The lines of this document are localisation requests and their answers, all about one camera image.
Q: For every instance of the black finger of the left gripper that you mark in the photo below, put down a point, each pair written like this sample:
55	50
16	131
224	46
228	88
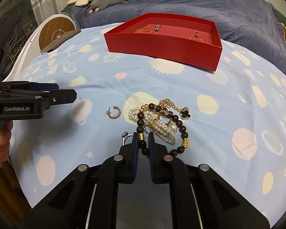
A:
57	97

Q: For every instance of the red jewelry tray box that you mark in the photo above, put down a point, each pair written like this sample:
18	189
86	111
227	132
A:
184	39

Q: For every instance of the gold wrist watch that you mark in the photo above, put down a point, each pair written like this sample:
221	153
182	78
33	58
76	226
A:
157	27

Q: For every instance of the person's left hand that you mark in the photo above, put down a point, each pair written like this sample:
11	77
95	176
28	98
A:
5	136

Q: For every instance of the blue blanket covered sofa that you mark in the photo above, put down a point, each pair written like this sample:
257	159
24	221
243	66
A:
248	23

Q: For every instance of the blue planet print cloth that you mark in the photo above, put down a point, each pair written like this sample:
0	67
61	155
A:
237	124

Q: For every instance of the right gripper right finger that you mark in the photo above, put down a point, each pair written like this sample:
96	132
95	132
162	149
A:
157	162

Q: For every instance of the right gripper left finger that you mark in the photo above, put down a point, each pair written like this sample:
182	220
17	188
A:
129	151

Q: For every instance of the grey plush toy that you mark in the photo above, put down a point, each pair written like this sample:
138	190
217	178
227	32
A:
98	5

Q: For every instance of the white round wooden device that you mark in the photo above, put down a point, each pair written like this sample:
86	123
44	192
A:
43	36

